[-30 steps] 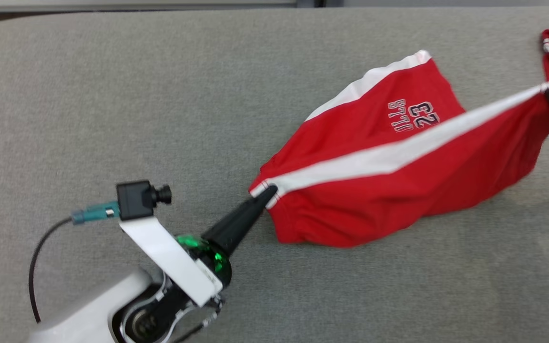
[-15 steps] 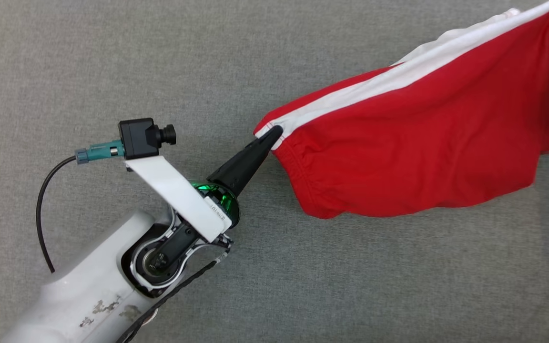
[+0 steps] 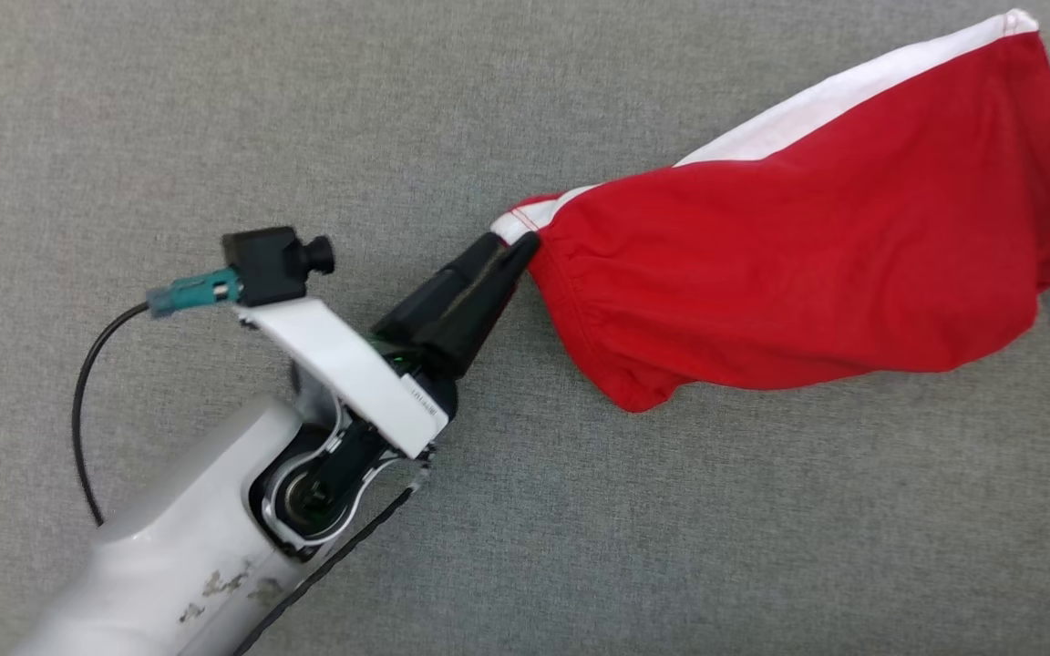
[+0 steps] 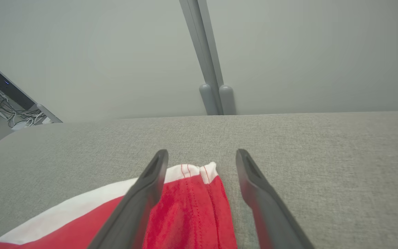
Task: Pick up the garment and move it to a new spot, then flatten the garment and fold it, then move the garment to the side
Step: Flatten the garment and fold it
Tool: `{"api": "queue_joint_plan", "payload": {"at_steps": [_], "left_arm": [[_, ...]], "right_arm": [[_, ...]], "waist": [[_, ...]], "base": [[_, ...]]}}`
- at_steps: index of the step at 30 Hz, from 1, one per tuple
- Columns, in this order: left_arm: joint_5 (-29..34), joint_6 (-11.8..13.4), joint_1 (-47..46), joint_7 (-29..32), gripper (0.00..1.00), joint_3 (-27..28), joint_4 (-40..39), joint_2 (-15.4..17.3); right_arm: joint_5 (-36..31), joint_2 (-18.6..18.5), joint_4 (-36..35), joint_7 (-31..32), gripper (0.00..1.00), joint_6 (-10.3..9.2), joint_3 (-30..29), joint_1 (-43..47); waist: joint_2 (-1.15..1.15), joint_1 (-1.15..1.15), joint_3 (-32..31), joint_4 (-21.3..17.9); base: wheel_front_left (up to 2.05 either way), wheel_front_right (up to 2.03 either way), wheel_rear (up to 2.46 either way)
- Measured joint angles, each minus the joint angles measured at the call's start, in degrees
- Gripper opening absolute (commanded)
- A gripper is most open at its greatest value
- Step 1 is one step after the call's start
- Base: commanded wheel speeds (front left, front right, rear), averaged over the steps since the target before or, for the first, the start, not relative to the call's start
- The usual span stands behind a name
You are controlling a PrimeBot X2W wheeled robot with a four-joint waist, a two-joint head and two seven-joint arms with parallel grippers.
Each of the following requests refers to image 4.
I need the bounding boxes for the red white striped jersey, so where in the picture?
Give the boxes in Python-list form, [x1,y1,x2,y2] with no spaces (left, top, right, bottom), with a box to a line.
[0,162,238,249]

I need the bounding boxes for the grey partition joint post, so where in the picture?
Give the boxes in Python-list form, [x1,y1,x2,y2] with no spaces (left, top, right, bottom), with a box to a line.
[179,0,237,116]

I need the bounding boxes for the white cable bundle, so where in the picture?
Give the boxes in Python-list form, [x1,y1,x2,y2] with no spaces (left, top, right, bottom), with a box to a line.
[0,83,53,130]

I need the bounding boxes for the black computer tower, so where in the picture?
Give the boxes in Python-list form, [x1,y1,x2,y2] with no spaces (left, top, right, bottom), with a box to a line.
[0,64,35,111]

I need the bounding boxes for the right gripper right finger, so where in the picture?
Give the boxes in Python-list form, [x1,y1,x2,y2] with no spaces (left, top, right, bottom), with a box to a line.
[236,149,316,249]

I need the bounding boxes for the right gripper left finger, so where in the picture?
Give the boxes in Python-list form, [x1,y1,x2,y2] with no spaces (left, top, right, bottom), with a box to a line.
[87,149,169,249]

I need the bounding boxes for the grey partition edge frame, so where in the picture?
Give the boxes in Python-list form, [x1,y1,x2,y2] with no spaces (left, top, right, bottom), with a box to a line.
[0,52,63,124]

